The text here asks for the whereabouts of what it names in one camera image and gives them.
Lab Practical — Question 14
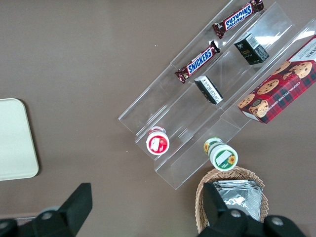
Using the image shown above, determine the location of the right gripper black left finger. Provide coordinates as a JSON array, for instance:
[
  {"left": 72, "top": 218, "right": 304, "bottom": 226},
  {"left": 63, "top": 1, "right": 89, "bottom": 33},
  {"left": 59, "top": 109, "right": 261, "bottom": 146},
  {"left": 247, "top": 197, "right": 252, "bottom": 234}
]
[{"left": 0, "top": 182, "right": 93, "bottom": 237}]

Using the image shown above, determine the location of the Snickers chocolate bar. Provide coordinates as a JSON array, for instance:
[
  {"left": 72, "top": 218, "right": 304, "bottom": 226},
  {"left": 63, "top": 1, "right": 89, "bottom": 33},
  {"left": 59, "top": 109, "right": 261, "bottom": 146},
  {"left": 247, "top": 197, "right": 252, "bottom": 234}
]
[
  {"left": 212, "top": 0, "right": 265, "bottom": 40},
  {"left": 174, "top": 40, "right": 221, "bottom": 85}
]

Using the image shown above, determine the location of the green lid yogurt cup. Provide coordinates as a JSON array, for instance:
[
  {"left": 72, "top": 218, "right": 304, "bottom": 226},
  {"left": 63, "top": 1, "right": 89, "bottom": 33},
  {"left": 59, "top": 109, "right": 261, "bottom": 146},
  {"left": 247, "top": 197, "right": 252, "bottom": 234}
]
[{"left": 203, "top": 137, "right": 239, "bottom": 171}]

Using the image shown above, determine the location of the clear acrylic display rack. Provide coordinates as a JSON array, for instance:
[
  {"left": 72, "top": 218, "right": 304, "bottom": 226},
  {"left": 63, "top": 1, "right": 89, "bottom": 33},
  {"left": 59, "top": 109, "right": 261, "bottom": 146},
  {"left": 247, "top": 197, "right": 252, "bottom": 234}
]
[{"left": 118, "top": 0, "right": 316, "bottom": 190}]

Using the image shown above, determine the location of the silver foil packet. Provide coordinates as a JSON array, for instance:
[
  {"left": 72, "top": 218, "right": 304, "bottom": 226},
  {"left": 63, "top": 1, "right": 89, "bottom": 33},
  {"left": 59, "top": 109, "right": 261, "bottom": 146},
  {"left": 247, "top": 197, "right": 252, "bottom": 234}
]
[{"left": 211, "top": 179, "right": 263, "bottom": 223}]

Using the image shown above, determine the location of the red tartan cookie box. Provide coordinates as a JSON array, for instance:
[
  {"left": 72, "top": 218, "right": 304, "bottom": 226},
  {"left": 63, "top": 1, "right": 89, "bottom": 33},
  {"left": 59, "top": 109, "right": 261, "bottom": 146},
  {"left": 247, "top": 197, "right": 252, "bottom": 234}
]
[{"left": 237, "top": 36, "right": 316, "bottom": 124}]

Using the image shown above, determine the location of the cream plastic tray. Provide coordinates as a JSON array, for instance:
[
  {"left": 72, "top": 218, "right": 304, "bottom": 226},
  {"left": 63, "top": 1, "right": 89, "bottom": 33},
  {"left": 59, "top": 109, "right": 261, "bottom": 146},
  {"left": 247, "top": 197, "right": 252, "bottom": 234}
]
[{"left": 0, "top": 98, "right": 40, "bottom": 182}]

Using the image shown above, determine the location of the black box with gold print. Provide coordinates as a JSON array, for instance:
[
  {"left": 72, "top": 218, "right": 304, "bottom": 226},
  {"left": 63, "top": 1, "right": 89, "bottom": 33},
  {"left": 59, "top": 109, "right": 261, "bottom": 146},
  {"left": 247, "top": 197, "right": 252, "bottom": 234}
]
[{"left": 233, "top": 33, "right": 270, "bottom": 66}]

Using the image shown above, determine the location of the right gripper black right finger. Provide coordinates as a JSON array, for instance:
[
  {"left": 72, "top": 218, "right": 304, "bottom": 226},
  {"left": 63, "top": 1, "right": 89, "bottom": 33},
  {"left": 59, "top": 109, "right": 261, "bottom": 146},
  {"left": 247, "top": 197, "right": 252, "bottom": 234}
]
[{"left": 197, "top": 182, "right": 307, "bottom": 237}]

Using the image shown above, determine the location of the red lid yogurt cup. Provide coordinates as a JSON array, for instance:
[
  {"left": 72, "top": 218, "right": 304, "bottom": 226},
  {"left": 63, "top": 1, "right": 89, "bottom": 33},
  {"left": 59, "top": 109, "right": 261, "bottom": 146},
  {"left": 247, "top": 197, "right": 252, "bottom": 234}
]
[{"left": 145, "top": 125, "right": 170, "bottom": 156}]

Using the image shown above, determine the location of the woven wicker basket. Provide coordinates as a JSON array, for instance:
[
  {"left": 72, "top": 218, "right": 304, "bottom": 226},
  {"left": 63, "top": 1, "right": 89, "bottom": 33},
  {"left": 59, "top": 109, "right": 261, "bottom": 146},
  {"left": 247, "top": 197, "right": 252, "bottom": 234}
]
[{"left": 195, "top": 165, "right": 270, "bottom": 235}]

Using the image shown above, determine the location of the black box with white label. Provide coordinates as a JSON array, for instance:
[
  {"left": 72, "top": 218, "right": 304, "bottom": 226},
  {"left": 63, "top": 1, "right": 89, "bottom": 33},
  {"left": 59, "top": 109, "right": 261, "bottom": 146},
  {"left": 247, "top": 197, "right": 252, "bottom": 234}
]
[{"left": 194, "top": 75, "right": 224, "bottom": 105}]

